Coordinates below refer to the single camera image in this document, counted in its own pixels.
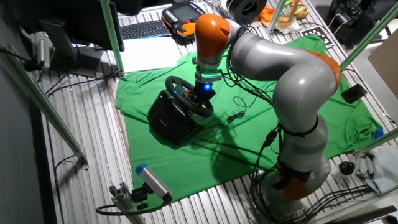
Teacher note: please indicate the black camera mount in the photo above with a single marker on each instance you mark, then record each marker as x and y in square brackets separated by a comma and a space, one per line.
[140, 196]

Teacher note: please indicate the grey cloth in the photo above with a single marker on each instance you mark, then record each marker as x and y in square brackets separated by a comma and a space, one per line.
[379, 171]

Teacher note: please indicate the white paper sheet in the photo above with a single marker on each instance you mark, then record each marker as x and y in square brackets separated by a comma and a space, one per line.
[149, 54]

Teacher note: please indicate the aluminium frame strut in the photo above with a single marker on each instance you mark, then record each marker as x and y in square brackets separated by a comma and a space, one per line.
[376, 141]
[370, 34]
[276, 17]
[40, 99]
[112, 37]

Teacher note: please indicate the black leather steering wheel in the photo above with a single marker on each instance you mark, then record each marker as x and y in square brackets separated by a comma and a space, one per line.
[170, 91]

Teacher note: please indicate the black filament spool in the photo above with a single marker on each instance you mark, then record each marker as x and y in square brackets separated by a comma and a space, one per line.
[245, 9]

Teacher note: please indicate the black fabric object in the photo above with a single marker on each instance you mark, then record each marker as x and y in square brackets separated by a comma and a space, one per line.
[127, 6]

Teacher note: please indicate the black ball knob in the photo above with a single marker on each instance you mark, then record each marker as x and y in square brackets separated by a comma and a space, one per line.
[346, 168]

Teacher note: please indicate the orange plastic object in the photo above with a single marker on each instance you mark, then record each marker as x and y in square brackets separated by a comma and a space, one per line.
[267, 15]

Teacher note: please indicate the black and white fiducial marker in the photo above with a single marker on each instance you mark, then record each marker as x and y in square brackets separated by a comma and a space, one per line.
[317, 36]

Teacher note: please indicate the silver wrist camera green mount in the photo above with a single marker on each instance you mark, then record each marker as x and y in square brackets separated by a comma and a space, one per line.
[208, 76]

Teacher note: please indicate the green cloth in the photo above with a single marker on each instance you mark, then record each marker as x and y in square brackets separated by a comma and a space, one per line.
[217, 155]

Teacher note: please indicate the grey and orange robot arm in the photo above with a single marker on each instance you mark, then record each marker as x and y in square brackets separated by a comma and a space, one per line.
[298, 84]

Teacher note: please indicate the short aluminium profile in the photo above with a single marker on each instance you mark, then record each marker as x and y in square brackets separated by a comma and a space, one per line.
[124, 202]

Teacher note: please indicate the black Logitech wheel base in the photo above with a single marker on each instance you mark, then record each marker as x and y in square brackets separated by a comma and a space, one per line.
[168, 121]

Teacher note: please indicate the black computer monitor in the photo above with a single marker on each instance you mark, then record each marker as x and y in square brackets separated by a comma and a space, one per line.
[90, 25]

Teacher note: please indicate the blue tape piece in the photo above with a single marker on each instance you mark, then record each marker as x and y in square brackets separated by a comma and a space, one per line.
[378, 133]

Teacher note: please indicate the crumpled white bag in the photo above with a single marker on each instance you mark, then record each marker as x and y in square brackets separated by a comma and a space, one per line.
[286, 25]

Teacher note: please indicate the silver camera with blue cap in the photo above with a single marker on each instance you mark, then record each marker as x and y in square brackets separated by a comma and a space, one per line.
[152, 180]

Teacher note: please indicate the brown cardboard sheet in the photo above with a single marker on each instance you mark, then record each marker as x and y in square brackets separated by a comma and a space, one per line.
[385, 65]

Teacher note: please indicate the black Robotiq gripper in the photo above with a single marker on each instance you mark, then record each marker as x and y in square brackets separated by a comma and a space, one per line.
[205, 88]

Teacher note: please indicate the orange and black teach pendant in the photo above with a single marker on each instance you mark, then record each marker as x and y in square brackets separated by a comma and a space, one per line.
[183, 14]

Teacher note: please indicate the wooden stick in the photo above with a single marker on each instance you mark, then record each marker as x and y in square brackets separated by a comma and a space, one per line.
[293, 11]

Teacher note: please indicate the black keyboard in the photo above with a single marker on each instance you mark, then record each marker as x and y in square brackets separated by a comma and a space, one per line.
[144, 29]

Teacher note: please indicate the plain silver camera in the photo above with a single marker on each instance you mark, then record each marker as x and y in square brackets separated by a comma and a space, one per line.
[42, 49]

